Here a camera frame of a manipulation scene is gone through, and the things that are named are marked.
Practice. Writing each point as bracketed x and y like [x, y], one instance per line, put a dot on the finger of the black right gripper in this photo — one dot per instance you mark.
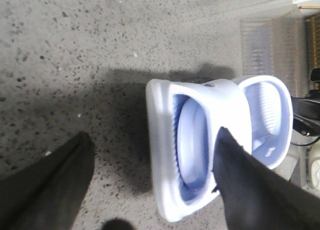
[255, 197]

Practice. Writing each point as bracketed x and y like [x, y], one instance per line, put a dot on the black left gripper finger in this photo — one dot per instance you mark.
[49, 193]

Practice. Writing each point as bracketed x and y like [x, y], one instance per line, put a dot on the light blue slipper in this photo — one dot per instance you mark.
[164, 100]
[257, 110]

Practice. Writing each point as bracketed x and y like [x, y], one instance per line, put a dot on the wooden slatted furniture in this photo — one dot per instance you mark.
[312, 23]

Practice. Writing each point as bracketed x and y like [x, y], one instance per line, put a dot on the black equipment with cables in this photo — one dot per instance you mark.
[306, 111]

